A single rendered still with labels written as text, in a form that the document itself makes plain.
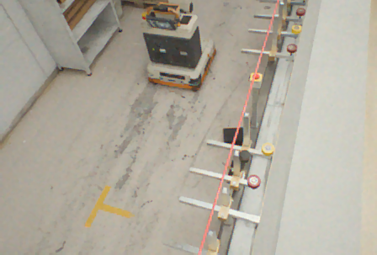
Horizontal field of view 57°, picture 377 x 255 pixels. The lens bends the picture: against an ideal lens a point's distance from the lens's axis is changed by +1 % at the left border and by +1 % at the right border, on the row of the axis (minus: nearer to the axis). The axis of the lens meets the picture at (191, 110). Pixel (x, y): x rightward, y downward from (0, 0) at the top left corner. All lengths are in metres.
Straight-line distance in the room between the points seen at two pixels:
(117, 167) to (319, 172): 3.12
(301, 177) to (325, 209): 0.04
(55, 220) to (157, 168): 0.98
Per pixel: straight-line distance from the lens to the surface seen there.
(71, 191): 3.48
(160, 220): 3.08
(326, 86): 0.46
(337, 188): 0.38
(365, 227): 2.13
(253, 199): 2.40
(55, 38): 4.24
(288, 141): 0.51
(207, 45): 3.95
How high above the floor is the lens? 2.79
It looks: 50 degrees down
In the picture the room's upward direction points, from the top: 11 degrees counter-clockwise
